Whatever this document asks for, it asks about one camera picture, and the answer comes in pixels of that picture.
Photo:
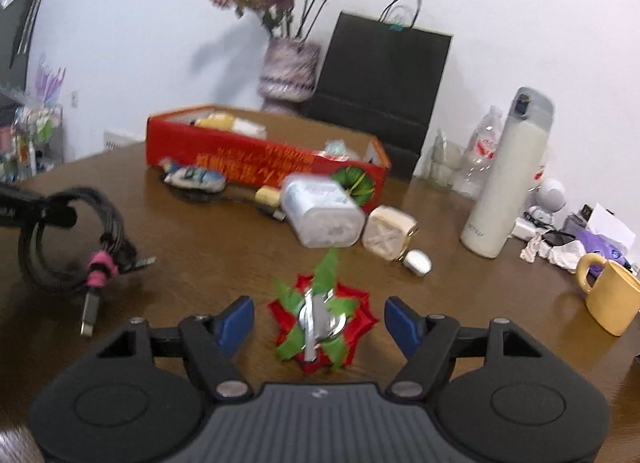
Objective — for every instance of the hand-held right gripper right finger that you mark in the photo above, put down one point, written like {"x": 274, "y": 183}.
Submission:
{"x": 402, "y": 325}

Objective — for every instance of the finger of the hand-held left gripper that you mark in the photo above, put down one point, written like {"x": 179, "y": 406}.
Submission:
{"x": 20, "y": 191}
{"x": 57, "y": 215}

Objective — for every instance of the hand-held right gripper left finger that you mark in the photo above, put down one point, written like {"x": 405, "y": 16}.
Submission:
{"x": 235, "y": 325}

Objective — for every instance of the red fabric flower hair clip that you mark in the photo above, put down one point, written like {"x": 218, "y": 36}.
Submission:
{"x": 350, "y": 323}

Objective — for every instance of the white earbud case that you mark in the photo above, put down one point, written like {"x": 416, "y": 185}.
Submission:
{"x": 417, "y": 263}

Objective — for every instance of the cream square case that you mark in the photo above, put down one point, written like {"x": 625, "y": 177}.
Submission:
{"x": 385, "y": 233}

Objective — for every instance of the small pale yellow block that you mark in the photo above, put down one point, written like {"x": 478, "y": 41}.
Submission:
{"x": 267, "y": 195}

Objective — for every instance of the blue and white fish toy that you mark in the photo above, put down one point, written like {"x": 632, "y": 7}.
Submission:
{"x": 192, "y": 177}

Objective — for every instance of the red cardboard box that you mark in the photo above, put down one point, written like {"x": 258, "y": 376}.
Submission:
{"x": 250, "y": 155}

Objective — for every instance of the clear iridescent plastic bag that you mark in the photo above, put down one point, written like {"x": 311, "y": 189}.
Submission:
{"x": 340, "y": 149}

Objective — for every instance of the yellow and white plush toy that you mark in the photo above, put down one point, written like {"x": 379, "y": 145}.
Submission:
{"x": 225, "y": 122}

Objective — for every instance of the brown wooden desktop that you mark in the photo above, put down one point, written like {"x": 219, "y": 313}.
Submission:
{"x": 200, "y": 263}

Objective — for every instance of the purple plastic hangers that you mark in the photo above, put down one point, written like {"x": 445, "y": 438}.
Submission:
{"x": 50, "y": 80}

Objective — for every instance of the crumpled white tissue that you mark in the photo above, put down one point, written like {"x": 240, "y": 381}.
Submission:
{"x": 550, "y": 253}

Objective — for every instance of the clear glass cup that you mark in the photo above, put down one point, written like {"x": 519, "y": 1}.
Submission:
{"x": 445, "y": 165}

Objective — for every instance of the white thermos flask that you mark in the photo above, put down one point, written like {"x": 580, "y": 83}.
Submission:
{"x": 500, "y": 183}

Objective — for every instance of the clear water bottle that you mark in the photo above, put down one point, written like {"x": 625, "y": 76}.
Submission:
{"x": 482, "y": 153}
{"x": 541, "y": 173}

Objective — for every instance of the yellow mug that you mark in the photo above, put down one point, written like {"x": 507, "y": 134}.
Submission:
{"x": 612, "y": 298}

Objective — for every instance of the purple plastic item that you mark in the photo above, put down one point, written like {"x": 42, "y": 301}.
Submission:
{"x": 600, "y": 245}

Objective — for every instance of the white paper card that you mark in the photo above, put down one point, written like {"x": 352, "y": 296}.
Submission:
{"x": 610, "y": 223}

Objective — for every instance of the black paper bag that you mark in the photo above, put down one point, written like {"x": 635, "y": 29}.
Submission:
{"x": 385, "y": 73}

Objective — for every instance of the purple ceramic vase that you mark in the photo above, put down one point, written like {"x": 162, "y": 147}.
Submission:
{"x": 290, "y": 73}

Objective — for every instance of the dark wall panel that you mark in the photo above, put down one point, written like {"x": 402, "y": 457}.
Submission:
{"x": 20, "y": 33}

